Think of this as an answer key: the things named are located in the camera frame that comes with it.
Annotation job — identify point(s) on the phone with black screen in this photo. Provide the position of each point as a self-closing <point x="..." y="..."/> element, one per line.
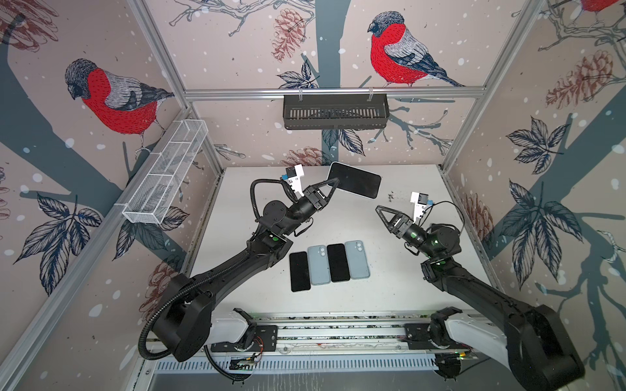
<point x="299" y="272"/>

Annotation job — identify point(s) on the black wall basket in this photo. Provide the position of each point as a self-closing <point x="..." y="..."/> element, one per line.
<point x="335" y="112"/>

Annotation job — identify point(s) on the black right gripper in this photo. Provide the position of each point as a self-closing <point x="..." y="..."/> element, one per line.
<point x="400" y="225"/>

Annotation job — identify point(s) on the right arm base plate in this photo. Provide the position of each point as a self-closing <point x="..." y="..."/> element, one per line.
<point x="417" y="337"/>

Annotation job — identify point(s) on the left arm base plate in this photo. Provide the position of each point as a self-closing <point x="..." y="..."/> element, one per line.
<point x="255" y="340"/>

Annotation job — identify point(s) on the white wire mesh basket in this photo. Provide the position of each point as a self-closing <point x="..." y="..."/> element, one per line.
<point x="156" y="193"/>

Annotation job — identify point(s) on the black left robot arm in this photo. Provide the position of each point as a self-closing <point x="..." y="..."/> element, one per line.
<point x="181" y="323"/>

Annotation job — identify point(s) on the pale green phone case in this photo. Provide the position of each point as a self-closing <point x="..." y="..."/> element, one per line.
<point x="318" y="263"/>

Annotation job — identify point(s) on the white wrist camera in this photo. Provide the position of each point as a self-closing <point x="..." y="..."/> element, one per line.
<point x="292" y="177"/>
<point x="421" y="202"/>

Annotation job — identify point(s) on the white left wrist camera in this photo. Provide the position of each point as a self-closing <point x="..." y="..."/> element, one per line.
<point x="292" y="177"/>

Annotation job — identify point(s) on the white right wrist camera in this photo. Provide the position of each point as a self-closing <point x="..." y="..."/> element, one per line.
<point x="421" y="202"/>

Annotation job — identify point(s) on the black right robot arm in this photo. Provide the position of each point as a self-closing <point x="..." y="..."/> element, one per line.
<point x="531" y="341"/>

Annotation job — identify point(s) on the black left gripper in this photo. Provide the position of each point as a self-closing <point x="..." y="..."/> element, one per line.
<point x="310" y="192"/>

